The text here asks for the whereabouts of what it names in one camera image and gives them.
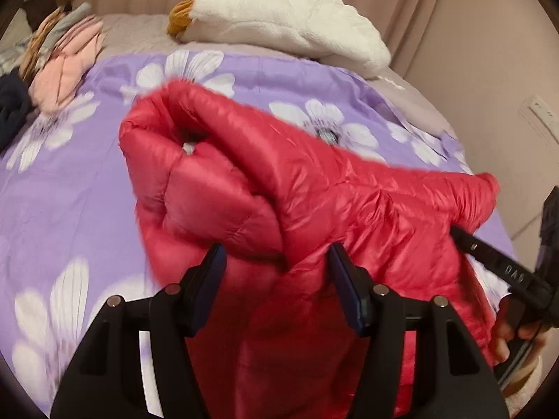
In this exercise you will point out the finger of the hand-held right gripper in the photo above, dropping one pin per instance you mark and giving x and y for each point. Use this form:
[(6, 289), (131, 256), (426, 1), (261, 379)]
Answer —
[(502, 266)]

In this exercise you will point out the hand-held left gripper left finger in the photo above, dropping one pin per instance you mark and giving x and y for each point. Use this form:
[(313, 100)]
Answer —
[(204, 290)]

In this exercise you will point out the white goose plush toy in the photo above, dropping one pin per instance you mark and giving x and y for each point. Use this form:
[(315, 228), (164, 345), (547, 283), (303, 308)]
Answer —
[(288, 17)]

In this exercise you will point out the person's right hand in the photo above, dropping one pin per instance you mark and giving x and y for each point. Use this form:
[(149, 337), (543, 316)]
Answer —
[(504, 340)]

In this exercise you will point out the person's right forearm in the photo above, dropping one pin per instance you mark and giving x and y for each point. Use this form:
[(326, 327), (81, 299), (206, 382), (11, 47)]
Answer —
[(524, 390)]

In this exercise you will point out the red hooded puffer jacket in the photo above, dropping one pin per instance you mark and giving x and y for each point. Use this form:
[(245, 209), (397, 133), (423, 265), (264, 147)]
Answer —
[(284, 209)]

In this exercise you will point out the navy blue garment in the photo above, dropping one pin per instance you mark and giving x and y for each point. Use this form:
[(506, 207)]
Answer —
[(11, 109)]

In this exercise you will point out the purple floral bed sheet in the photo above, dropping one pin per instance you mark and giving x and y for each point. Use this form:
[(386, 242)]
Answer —
[(70, 192)]

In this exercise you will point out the pile of pink clothes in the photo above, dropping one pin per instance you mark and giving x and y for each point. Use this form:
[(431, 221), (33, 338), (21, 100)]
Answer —
[(65, 61)]

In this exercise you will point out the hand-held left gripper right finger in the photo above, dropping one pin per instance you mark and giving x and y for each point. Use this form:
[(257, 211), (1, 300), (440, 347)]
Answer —
[(348, 290)]

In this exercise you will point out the white wall socket strip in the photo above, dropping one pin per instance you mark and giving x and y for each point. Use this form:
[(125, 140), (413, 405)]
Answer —
[(539, 111)]

